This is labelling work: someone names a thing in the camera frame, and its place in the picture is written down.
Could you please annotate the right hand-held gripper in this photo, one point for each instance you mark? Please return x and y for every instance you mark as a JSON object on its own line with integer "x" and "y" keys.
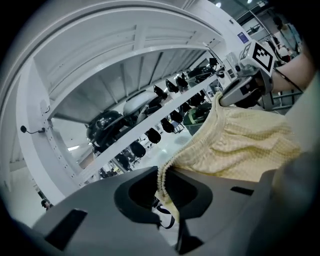
{"x": 260, "y": 57}

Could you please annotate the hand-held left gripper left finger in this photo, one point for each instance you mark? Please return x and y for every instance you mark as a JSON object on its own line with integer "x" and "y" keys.
{"x": 95, "y": 225}

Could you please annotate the small black gooseneck camera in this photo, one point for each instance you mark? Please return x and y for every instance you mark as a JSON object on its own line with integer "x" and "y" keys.
{"x": 24, "y": 129}

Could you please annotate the white shelving unit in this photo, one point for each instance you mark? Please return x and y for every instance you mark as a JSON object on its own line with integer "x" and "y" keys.
{"x": 100, "y": 50}

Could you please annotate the purple wall sign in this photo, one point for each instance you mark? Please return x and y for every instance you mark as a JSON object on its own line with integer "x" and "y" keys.
{"x": 242, "y": 37}

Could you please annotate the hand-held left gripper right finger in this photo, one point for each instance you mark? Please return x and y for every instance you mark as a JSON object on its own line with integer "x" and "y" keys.
{"x": 225, "y": 212}

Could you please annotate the dark metal drying rack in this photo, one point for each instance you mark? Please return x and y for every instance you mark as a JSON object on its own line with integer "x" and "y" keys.
{"x": 287, "y": 94}

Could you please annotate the person's right forearm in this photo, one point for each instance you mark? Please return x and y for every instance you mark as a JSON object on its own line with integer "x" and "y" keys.
{"x": 295, "y": 72}

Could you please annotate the yellow clothes shorts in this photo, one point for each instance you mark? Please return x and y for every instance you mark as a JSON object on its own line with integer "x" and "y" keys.
{"x": 250, "y": 140}

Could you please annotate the small black monitor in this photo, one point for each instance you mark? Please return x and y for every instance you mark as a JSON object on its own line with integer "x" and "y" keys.
{"x": 213, "y": 61}

